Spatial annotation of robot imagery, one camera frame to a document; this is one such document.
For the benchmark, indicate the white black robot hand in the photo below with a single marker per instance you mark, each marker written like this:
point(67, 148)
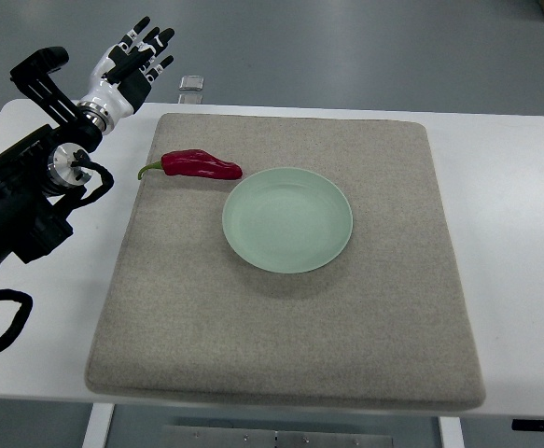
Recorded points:
point(122, 79)

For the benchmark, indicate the red chili pepper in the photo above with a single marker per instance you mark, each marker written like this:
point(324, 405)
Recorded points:
point(194, 162)

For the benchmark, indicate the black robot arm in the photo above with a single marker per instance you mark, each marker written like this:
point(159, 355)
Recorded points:
point(48, 173)

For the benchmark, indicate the light green plate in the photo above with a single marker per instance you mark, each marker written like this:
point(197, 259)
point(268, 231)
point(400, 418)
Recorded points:
point(287, 220)

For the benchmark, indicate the beige felt mat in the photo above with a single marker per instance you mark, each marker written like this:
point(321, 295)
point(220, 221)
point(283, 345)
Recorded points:
point(384, 325)

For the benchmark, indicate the white table leg left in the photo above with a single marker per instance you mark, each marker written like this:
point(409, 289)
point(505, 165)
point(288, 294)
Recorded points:
point(98, 426)

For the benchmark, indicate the white table leg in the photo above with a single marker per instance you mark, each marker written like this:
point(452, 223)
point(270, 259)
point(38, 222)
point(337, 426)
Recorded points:
point(98, 426)
point(451, 433)

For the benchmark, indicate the white table leg right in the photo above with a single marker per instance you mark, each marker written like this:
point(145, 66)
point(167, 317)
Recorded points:
point(451, 433)

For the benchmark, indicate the black table control panel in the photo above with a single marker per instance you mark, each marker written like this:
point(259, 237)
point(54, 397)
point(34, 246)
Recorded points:
point(527, 425)

